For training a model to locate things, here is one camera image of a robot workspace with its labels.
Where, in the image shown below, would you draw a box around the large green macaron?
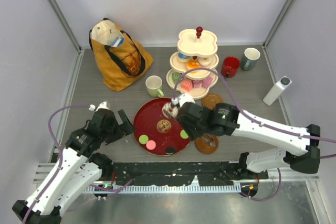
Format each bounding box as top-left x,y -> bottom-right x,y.
139,134 -> 149,144

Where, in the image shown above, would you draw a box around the metal serving tongs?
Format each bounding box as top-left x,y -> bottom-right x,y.
201,134 -> 216,147

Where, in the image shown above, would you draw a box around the pink layered cake slice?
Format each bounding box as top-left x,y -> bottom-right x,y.
202,76 -> 213,88

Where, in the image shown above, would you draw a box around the magenta swirl roll cake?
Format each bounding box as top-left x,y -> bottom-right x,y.
192,80 -> 203,88

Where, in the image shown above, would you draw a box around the white chocolate sprinkle donut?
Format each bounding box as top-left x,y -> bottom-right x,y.
162,102 -> 179,119

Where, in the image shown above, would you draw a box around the salmon pink swirl roll cake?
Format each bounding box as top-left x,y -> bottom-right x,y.
181,79 -> 193,92

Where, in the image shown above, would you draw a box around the white frosted donut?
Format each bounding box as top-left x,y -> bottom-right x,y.
198,58 -> 212,67

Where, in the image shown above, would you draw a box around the orange glazed donut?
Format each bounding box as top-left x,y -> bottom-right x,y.
186,60 -> 201,70

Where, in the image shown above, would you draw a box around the blue frosted donut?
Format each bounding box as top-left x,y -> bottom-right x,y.
177,52 -> 190,63

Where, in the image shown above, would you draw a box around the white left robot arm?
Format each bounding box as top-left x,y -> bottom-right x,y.
12,105 -> 135,223

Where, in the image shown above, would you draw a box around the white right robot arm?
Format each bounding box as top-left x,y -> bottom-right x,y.
176,102 -> 320,178

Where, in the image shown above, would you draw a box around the brown wooden coaster top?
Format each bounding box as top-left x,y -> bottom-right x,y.
202,93 -> 223,109

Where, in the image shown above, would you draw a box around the brown wooden coaster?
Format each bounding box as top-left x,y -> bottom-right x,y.
202,93 -> 223,109
194,134 -> 219,154

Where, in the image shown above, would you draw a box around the red round lacquer tray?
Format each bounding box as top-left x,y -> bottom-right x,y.
133,98 -> 191,156

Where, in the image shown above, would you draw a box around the pink macaron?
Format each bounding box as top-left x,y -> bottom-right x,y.
146,140 -> 156,150

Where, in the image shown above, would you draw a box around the brown wooden coaster bottom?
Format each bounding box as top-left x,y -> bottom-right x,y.
194,134 -> 219,154

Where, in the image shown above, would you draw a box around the small green macaron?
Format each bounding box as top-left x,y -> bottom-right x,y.
180,130 -> 189,139

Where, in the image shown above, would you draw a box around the black sandwich cookie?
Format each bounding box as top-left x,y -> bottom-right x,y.
165,147 -> 175,155

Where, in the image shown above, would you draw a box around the light green mug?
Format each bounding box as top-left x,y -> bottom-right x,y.
145,76 -> 164,98

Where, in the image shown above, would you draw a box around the cream three-tier cake stand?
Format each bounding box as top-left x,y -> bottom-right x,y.
166,26 -> 219,100

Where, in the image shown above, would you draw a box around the red mug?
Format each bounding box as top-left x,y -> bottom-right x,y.
221,56 -> 240,78

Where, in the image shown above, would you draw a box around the green swirl roll cake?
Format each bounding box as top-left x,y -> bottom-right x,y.
171,72 -> 181,84

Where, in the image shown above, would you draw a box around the white bottle grey cap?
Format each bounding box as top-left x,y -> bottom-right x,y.
263,76 -> 292,106

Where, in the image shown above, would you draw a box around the yellow tote bag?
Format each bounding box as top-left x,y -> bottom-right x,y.
89,18 -> 154,91

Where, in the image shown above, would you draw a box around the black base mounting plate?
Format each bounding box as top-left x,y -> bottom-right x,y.
113,162 -> 269,186

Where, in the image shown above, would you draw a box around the grey blue mug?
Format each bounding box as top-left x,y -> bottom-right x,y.
240,48 -> 260,71

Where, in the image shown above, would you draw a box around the blue white packet in bag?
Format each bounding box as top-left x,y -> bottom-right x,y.
111,37 -> 124,47

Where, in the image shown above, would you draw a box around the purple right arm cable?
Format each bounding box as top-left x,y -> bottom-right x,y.
172,68 -> 336,201

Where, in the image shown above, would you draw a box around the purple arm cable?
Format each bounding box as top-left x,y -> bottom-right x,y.
172,68 -> 336,201
22,104 -> 137,224

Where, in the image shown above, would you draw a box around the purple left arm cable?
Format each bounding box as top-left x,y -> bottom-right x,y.
22,104 -> 137,224

